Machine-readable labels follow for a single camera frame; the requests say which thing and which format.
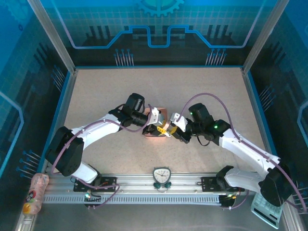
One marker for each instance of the pink plastic tray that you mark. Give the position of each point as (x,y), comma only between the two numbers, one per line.
(164,113)

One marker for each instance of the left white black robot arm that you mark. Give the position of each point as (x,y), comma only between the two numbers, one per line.
(101,128)

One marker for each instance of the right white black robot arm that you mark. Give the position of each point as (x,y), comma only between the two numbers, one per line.
(245,149)

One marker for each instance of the white teal alarm clock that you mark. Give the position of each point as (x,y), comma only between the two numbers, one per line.
(161,174)

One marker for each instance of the blue table rim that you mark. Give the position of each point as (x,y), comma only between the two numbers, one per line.
(158,67)

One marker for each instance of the black controller board with LEDs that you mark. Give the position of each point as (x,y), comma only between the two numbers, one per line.
(92,198)
(225,201)

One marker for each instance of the light green calculator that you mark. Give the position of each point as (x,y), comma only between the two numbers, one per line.
(264,211)

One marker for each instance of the clear plastic bottle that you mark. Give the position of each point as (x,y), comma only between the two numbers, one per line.
(36,192)

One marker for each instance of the aluminium blue side rail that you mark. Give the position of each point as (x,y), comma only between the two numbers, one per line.
(256,113)
(63,113)

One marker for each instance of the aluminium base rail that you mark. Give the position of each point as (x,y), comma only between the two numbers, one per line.
(134,179)

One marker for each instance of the blue printed enclosure panel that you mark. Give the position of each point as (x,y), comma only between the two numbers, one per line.
(288,72)
(19,72)
(158,24)

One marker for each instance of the aluminium frame post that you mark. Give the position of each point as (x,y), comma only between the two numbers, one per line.
(53,36)
(264,36)

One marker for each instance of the aluminium frame extrusion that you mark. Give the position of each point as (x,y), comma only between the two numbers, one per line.
(25,223)

